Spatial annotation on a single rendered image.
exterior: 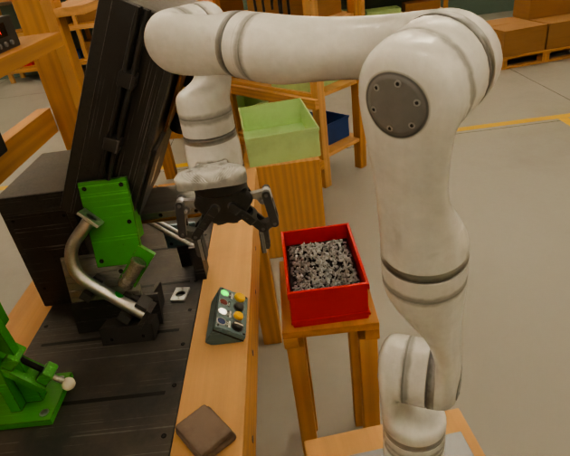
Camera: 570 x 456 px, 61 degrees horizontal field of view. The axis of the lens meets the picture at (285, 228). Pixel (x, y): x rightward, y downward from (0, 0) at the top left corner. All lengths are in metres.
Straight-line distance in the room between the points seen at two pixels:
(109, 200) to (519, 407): 1.74
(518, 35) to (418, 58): 6.42
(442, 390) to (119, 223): 0.82
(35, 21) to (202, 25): 1.41
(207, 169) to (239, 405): 0.57
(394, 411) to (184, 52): 0.54
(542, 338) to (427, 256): 2.09
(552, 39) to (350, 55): 6.62
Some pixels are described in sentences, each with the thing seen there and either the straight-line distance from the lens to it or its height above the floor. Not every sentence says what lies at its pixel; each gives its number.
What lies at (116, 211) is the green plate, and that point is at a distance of 1.21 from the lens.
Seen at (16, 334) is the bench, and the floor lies 0.88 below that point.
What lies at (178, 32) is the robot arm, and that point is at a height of 1.62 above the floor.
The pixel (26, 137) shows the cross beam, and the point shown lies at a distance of 1.82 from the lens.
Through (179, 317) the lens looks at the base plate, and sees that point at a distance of 1.30.
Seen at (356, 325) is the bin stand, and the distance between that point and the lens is 1.33.
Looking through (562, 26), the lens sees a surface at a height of 0.39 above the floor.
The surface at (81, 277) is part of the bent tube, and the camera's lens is 1.25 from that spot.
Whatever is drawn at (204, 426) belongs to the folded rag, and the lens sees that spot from 1.00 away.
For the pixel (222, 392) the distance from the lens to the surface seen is 1.09.
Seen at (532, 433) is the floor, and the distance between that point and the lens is 2.19.
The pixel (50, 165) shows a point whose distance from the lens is 1.50.
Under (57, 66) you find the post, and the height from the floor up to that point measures 1.41.
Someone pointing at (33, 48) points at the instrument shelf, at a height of 1.53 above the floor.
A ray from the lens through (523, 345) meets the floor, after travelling 2.50.
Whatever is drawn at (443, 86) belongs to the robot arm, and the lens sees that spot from 0.38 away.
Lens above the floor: 1.70
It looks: 31 degrees down
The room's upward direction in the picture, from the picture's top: 8 degrees counter-clockwise
